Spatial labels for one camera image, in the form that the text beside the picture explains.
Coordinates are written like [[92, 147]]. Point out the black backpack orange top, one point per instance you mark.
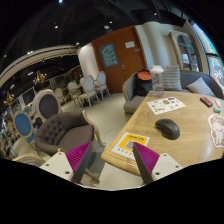
[[143, 82]]

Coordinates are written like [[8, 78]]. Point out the orange wooden door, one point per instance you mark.
[[130, 60]]

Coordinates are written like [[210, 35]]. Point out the white sticker sheet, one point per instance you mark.
[[165, 105]]

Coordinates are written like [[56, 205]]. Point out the striped grey cushion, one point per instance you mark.
[[171, 78]]

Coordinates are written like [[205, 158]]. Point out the clear plastic shaker bottle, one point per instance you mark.
[[156, 72]]

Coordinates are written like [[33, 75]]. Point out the grey sofa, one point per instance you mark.
[[187, 77]]

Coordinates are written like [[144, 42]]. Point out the striped cushion on right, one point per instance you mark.
[[200, 87]]

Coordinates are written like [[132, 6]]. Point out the white dining chair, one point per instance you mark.
[[100, 83], [89, 90]]

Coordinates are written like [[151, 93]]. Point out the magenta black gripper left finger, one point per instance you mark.
[[78, 159]]

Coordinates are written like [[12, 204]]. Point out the round-back grey chair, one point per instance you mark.
[[46, 104]]

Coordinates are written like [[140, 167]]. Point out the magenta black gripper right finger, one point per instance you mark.
[[146, 160]]

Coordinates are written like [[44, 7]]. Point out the blue poster on door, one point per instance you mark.
[[109, 55]]

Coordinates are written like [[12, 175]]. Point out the white paper on door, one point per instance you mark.
[[130, 44]]

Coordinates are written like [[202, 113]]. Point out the white dining chair far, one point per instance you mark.
[[100, 83]]

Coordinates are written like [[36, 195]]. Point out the white glass cabinet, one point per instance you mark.
[[185, 50]]

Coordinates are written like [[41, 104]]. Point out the grey tufted armchair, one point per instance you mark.
[[66, 131]]

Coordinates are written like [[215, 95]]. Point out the black computer mouse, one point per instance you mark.
[[168, 128]]

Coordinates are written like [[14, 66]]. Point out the black red small device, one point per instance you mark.
[[207, 102]]

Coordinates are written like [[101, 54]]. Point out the yellow QR code sticker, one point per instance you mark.
[[124, 147]]

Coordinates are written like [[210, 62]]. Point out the round-back blue chair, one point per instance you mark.
[[24, 126]]

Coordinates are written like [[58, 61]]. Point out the small green white eraser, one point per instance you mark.
[[216, 110]]

